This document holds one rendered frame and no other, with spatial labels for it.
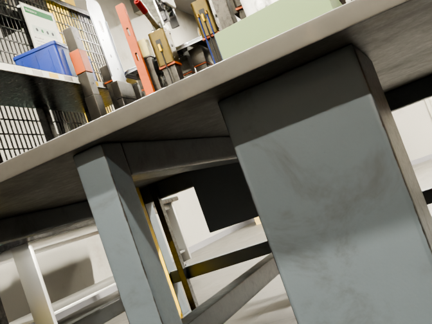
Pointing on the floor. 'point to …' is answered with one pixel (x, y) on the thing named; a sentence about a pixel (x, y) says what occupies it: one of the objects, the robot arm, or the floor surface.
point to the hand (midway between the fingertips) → (170, 22)
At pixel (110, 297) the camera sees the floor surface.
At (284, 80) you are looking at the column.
